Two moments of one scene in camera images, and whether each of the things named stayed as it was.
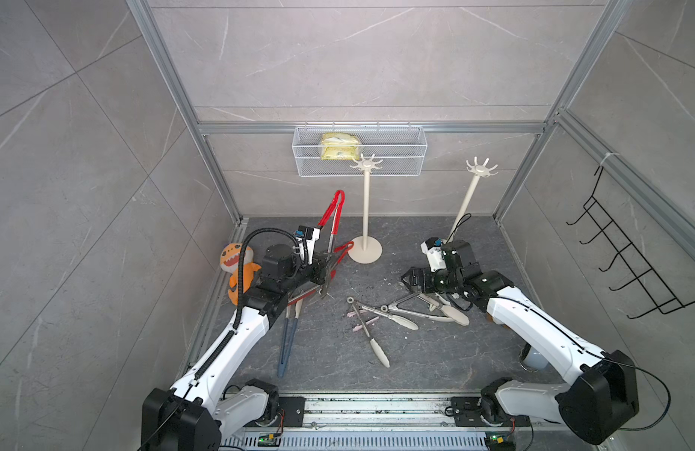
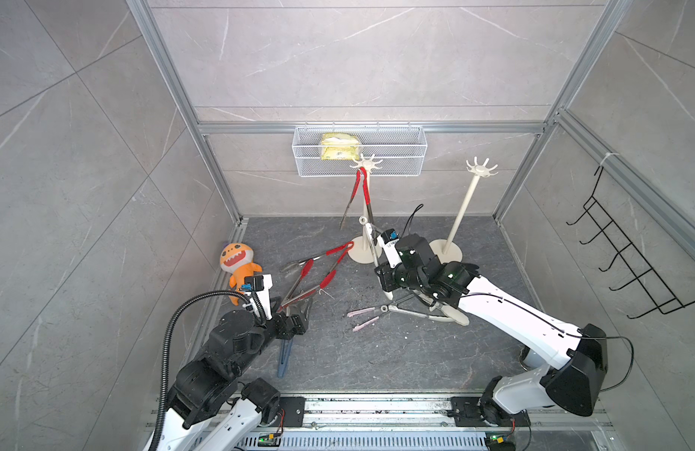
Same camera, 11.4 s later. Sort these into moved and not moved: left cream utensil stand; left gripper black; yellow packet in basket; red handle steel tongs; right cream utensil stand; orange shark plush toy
Moved: left gripper black; red handle steel tongs
Not moved: left cream utensil stand; orange shark plush toy; yellow packet in basket; right cream utensil stand
